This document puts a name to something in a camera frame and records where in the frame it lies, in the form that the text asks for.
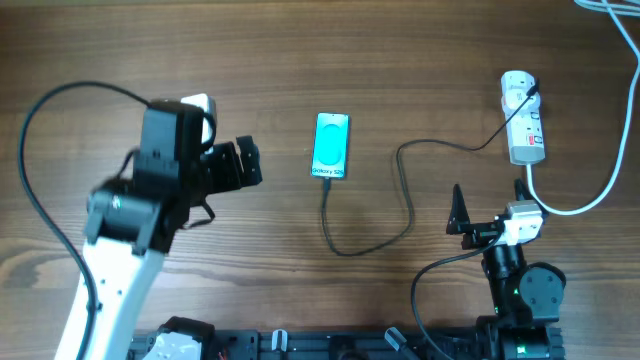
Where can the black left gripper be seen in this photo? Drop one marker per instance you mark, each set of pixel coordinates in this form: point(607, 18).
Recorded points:
point(230, 173)

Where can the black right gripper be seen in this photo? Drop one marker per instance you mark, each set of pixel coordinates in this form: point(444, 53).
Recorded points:
point(459, 224)

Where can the white power strip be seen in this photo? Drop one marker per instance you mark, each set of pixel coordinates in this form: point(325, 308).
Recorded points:
point(521, 104)

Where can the blue screen smartphone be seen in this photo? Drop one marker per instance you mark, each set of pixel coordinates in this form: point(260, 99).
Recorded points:
point(330, 150)

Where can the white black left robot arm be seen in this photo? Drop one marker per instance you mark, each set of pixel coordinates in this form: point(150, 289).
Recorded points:
point(132, 221)

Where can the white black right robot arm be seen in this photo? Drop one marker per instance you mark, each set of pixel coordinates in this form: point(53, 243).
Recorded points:
point(526, 296)

